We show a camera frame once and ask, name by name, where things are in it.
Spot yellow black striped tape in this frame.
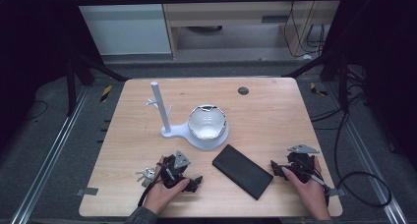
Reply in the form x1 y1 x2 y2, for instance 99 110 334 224
99 84 113 103
309 82 329 97

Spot white bowl with patterned rim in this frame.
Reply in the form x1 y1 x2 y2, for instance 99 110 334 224
188 104 228 140

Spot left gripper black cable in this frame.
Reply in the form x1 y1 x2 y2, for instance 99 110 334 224
137 170 165 208

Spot white key stand with base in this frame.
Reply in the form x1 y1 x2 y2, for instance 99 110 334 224
146 81 230 151

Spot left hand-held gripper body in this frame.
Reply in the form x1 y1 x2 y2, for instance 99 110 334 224
159 150 199 191

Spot thin black floor cable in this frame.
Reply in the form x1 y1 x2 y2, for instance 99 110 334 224
24 99 49 122

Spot aluminium floor rail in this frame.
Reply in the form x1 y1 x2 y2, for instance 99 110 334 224
323 82 409 224
10 85 91 224

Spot light wooden desk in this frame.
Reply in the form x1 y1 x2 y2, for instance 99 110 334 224
158 0 343 59

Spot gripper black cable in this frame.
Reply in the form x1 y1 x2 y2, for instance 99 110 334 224
306 112 393 209
137 170 165 208

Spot black metal frame stand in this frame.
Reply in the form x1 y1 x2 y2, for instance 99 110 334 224
64 50 131 118
281 49 351 114

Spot person's left hand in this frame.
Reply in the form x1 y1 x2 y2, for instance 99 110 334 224
143 154 191 215

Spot black curtain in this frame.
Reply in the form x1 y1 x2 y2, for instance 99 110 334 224
323 0 417 171
0 0 103 154

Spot silver bunch of keys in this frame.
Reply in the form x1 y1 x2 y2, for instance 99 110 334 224
136 167 157 189

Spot black cables under desk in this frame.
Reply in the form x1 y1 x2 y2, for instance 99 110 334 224
282 0 329 59

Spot person's right hand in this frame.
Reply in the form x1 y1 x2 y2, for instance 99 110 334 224
281 155 330 215

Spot black floor cable bundle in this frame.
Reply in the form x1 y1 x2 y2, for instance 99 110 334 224
309 83 366 132

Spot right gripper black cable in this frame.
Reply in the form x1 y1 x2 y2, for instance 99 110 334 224
306 112 393 209

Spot black rectangular wallet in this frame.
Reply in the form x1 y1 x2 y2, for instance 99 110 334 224
211 143 274 201

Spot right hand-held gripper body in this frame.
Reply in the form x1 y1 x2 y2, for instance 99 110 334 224
286 143 321 185

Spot grey tape strip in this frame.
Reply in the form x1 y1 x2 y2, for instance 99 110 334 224
76 186 99 197
328 187 347 198

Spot white cabinet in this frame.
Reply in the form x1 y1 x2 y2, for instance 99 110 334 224
69 0 173 57

